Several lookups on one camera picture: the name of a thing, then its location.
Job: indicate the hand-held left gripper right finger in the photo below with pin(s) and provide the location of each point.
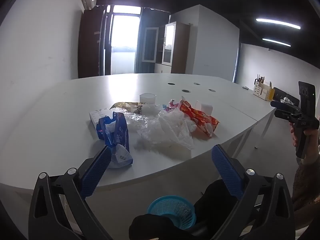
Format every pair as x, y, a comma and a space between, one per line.
226, 172

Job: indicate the pink printed plastic bag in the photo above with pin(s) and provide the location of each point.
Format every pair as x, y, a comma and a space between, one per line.
171, 106

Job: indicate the clear packet with black print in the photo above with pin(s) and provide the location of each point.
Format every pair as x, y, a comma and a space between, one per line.
150, 110

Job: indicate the white square plastic cup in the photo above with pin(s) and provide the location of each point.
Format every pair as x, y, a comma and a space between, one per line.
147, 98

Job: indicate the white desk organizer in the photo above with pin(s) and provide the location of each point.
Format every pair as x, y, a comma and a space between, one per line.
261, 92

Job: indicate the person's right forearm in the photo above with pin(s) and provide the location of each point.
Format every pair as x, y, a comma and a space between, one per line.
306, 187

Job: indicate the person's right hand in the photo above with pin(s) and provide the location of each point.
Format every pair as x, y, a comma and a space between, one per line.
293, 136

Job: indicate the blue snack bag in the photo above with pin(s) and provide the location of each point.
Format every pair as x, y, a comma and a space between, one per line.
120, 132

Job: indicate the white flat box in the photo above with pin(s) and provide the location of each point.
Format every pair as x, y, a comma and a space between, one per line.
96, 116

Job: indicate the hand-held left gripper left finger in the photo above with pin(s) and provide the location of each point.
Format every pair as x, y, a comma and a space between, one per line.
96, 172

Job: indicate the blue mesh basket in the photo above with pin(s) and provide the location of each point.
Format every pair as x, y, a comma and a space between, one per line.
170, 205

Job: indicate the cabinet with glass doors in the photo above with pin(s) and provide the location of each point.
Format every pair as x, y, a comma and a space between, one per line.
178, 47

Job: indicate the small white cup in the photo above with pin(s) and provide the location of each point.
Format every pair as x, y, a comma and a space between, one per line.
206, 108

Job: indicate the orange snack wrapper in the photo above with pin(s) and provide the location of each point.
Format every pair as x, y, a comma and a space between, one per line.
200, 117

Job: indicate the gold brown wrapper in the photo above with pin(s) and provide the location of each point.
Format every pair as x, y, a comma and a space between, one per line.
122, 105

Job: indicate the clear plastic bag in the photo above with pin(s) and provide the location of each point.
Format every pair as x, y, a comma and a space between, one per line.
165, 130

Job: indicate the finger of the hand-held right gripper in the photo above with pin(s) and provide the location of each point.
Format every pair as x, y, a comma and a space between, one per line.
282, 114
282, 105

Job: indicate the long ceiling light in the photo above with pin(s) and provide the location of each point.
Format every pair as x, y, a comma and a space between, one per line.
276, 42
277, 23

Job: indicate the dark brown door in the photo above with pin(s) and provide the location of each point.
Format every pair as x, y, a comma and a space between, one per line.
90, 45

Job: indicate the black tissue box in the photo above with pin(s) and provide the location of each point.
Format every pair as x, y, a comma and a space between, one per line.
280, 95

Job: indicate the bright window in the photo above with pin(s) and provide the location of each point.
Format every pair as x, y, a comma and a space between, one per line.
123, 35

